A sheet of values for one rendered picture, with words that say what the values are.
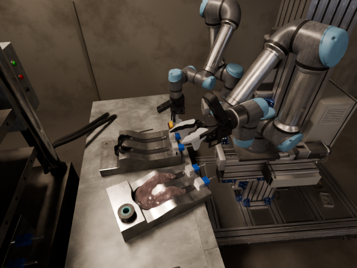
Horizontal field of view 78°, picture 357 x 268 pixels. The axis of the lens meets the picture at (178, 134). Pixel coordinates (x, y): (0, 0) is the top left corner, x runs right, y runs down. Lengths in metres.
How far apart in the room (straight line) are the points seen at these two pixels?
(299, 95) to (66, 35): 2.72
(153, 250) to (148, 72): 2.43
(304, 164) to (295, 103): 0.51
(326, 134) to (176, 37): 2.06
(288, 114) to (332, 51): 0.28
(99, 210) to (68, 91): 2.43
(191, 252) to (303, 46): 0.97
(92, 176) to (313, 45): 1.29
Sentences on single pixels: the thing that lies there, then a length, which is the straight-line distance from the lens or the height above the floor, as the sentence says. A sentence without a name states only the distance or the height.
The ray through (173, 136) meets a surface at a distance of 1.47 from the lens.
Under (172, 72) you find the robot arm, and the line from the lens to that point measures 1.22.
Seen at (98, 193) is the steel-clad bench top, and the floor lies 0.80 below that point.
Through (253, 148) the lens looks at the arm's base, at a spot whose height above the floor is 1.07.
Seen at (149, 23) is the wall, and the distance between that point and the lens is 2.93.
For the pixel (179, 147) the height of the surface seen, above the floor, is 0.90.
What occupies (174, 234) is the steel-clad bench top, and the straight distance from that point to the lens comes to 1.20.
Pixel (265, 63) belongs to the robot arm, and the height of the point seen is 1.54.
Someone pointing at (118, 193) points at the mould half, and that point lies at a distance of 1.22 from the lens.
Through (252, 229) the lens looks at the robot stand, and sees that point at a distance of 1.93.
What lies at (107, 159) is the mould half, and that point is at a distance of 1.46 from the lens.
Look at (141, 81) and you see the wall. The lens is 3.21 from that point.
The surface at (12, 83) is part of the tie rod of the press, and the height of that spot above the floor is 1.41.
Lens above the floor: 1.89
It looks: 41 degrees down
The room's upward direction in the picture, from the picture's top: straight up
